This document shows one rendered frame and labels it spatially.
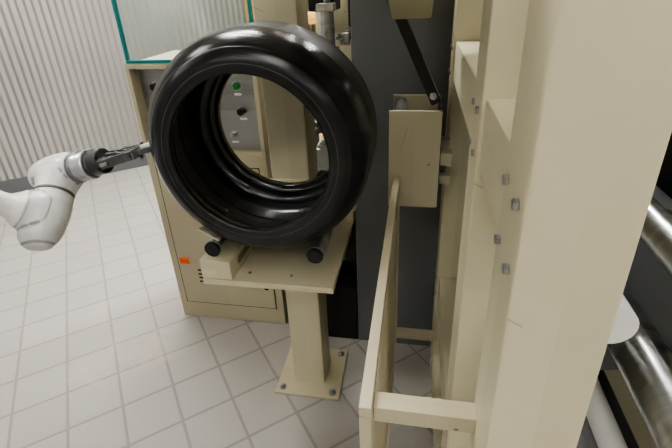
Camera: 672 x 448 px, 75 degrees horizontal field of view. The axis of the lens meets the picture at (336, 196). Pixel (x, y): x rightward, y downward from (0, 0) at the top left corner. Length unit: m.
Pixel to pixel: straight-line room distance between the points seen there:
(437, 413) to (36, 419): 1.87
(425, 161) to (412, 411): 0.79
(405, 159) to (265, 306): 1.23
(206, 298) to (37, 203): 1.18
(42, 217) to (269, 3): 0.83
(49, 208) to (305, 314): 0.94
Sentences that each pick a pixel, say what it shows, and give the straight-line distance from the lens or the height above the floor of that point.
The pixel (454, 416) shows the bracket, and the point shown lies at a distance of 0.70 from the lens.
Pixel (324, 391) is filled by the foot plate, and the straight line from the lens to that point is 1.99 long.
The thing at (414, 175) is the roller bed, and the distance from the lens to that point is 1.32.
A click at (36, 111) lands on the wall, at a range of 4.54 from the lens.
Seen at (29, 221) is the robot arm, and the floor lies 1.01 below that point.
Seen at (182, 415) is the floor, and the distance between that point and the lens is 2.06.
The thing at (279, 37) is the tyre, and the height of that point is 1.43.
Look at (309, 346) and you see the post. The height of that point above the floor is 0.21.
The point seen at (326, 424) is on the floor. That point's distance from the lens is 1.91.
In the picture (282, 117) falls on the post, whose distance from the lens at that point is 1.40.
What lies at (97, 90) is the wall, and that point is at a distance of 4.50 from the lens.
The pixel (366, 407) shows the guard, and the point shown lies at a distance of 0.67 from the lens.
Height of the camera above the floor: 1.53
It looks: 26 degrees down
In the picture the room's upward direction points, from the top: 3 degrees counter-clockwise
